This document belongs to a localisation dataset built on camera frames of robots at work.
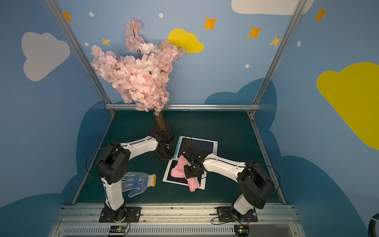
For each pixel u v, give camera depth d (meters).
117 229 0.72
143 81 0.60
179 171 0.86
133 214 0.75
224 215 0.75
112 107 1.19
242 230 0.73
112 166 0.50
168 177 0.86
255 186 0.44
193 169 0.63
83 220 0.76
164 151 0.81
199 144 1.01
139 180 0.86
